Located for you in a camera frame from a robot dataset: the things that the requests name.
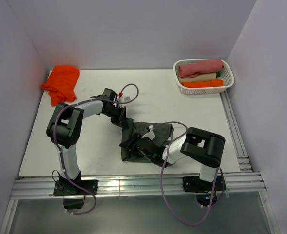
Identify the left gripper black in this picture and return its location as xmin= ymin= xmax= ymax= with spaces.
xmin=103 ymin=105 xmax=128 ymax=129

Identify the dark grey t shirt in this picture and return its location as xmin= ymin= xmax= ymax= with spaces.
xmin=121 ymin=118 xmax=174 ymax=163

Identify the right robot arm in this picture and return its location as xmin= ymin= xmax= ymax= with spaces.
xmin=119 ymin=126 xmax=226 ymax=193

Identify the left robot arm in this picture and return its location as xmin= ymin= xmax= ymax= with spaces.
xmin=46 ymin=88 xmax=131 ymax=196

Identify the orange t shirt on table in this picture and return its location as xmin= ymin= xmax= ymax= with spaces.
xmin=41 ymin=65 xmax=80 ymax=107

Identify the rolled pink t shirt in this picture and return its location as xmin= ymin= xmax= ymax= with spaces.
xmin=178 ymin=59 xmax=224 ymax=78

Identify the rolled beige t shirt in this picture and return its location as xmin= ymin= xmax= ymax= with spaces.
xmin=178 ymin=73 xmax=216 ymax=83

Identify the rolled orange t shirt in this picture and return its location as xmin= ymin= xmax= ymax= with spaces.
xmin=181 ymin=79 xmax=224 ymax=88

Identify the white plastic basket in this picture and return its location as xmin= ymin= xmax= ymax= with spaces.
xmin=173 ymin=58 xmax=234 ymax=95

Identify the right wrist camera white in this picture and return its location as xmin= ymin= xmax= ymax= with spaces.
xmin=142 ymin=125 xmax=155 ymax=140

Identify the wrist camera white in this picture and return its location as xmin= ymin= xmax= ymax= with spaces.
xmin=142 ymin=125 xmax=155 ymax=140
xmin=116 ymin=92 xmax=131 ymax=105

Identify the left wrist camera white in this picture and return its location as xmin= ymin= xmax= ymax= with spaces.
xmin=116 ymin=92 xmax=131 ymax=105

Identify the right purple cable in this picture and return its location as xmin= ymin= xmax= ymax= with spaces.
xmin=150 ymin=121 xmax=225 ymax=227

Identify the purple cable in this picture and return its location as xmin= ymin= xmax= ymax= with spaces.
xmin=150 ymin=121 xmax=225 ymax=227
xmin=52 ymin=83 xmax=140 ymax=215

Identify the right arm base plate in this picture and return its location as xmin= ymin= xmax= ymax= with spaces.
xmin=182 ymin=175 xmax=227 ymax=207

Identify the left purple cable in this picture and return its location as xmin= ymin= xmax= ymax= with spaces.
xmin=52 ymin=83 xmax=140 ymax=215

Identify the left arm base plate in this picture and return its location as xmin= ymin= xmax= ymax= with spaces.
xmin=53 ymin=179 xmax=98 ymax=211

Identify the aluminium rail frame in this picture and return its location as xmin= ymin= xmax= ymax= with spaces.
xmin=0 ymin=92 xmax=280 ymax=234

